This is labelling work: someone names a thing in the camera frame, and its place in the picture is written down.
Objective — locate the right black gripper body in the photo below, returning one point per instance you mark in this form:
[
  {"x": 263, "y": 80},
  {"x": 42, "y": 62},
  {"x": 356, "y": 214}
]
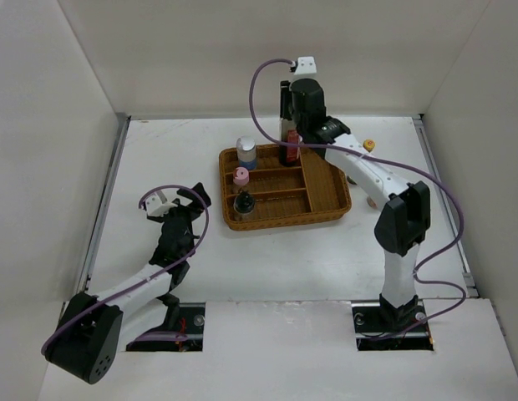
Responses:
[{"x": 300, "y": 124}]

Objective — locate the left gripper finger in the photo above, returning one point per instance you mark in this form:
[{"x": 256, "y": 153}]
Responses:
[
  {"x": 197, "y": 195},
  {"x": 154, "y": 218}
]

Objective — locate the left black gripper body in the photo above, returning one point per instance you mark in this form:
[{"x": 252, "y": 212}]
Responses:
[{"x": 184, "y": 213}]

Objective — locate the black-capped pepper grinder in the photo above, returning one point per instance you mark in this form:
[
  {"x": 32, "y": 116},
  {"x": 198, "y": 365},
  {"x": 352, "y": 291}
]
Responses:
[{"x": 244, "y": 206}]

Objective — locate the tall black-capped sauce bottle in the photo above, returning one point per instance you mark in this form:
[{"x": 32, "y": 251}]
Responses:
[{"x": 289, "y": 155}]

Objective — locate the pink-capped spice shaker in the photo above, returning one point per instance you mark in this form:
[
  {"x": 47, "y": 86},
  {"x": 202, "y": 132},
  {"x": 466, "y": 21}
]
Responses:
[{"x": 241, "y": 176}]

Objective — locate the black-capped shaker blue label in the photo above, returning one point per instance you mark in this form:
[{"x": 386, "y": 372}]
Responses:
[{"x": 246, "y": 152}]

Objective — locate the yellow-capped red sauce bottle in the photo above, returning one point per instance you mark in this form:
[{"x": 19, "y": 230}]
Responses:
[{"x": 369, "y": 145}]

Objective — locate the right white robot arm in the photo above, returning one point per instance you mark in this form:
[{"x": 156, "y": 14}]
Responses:
[{"x": 404, "y": 207}]

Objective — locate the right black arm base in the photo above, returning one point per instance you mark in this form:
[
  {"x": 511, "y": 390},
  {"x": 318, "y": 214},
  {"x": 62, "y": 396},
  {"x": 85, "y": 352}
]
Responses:
[{"x": 378, "y": 329}]

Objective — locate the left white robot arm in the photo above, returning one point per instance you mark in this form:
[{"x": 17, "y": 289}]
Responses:
[{"x": 141, "y": 309}]

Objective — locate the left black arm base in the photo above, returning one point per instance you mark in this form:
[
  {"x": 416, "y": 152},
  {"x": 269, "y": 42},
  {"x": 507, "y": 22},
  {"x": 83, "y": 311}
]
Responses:
[{"x": 181, "y": 331}]

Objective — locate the brown wicker divided basket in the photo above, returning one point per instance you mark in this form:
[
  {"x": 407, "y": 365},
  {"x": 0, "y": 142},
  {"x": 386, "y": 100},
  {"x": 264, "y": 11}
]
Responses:
[{"x": 312, "y": 191}]

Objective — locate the short red-labelled jar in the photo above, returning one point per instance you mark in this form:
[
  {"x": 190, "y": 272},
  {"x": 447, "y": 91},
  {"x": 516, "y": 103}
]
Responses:
[{"x": 371, "y": 203}]

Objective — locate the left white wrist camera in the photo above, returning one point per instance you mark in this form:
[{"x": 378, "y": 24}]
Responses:
[{"x": 156, "y": 204}]

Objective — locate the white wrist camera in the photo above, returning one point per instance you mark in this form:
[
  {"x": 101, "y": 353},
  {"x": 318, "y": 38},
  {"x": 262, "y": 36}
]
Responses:
[
  {"x": 303, "y": 67},
  {"x": 156, "y": 204}
]

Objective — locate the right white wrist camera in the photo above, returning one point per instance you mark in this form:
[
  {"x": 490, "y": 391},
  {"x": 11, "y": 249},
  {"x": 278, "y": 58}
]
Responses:
[{"x": 303, "y": 67}]

